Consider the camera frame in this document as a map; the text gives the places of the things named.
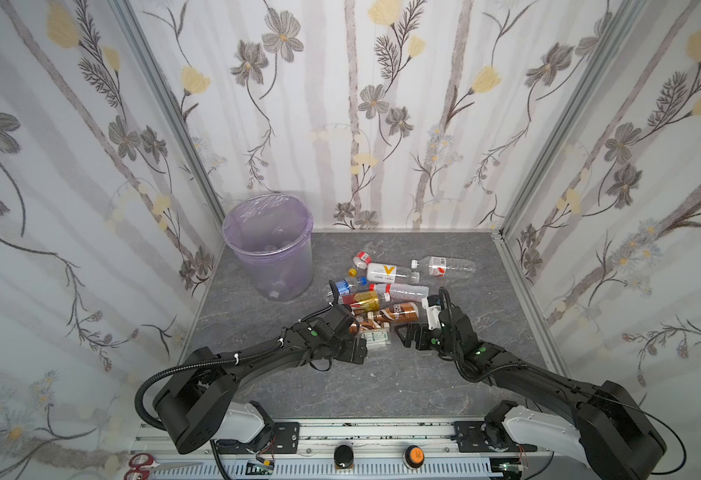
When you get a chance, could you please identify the brown coffee bottle upper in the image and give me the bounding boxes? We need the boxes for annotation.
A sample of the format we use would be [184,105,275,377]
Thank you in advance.
[370,302,420,324]

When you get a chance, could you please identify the orange knob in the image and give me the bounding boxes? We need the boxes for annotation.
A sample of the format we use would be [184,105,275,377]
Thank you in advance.
[404,445,426,470]

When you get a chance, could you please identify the clear bottle green label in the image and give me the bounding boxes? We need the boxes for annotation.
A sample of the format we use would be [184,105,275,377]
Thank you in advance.
[361,330,392,350]

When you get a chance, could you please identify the clear bottle red white label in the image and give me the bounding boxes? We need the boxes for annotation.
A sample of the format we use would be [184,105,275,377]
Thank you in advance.
[411,256,478,279]

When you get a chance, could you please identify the purple lined waste bin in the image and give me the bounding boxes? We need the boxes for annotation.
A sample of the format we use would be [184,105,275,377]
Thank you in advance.
[222,193,314,302]

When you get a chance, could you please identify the brown coffee bottle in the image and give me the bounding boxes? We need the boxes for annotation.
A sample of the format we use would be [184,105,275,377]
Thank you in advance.
[348,316,389,334]
[370,302,420,324]

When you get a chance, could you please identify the brown coffee bottle lower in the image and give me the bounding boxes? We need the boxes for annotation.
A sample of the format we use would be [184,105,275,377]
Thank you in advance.
[348,316,389,334]

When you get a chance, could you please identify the clear bottle blue label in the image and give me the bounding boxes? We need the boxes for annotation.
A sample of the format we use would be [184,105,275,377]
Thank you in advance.
[326,277,369,299]

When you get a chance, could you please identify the small bottle red white cap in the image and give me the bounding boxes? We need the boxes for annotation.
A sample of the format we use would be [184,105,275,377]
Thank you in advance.
[353,251,372,270]

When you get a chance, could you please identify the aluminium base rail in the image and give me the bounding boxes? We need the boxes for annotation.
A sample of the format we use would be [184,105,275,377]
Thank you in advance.
[129,417,573,479]

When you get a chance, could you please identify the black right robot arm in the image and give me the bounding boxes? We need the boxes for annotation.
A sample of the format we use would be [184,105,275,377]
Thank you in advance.
[394,287,688,479]

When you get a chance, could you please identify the black knob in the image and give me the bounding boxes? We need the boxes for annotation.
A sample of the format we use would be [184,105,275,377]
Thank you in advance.
[332,445,355,470]

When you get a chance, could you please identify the red handled scissors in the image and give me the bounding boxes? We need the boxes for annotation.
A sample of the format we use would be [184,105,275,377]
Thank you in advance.
[124,453,158,480]

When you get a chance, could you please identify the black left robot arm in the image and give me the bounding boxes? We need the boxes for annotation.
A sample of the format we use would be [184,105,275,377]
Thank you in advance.
[134,305,368,454]

